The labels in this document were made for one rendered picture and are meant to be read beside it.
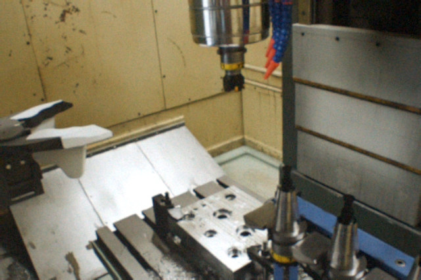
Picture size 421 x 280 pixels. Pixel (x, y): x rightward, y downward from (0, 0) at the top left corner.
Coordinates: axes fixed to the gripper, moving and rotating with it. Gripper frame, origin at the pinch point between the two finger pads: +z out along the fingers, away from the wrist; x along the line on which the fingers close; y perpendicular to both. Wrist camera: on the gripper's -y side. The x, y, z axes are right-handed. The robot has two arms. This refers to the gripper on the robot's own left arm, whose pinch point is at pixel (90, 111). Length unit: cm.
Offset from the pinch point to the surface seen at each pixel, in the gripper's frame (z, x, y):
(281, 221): 21.1, 12.9, 20.3
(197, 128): 87, -117, 64
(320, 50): 78, -29, 10
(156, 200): 25, -41, 44
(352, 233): 22.5, 24.5, 16.7
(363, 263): 24.3, 25.5, 22.3
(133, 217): 21, -53, 55
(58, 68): 25, -117, 18
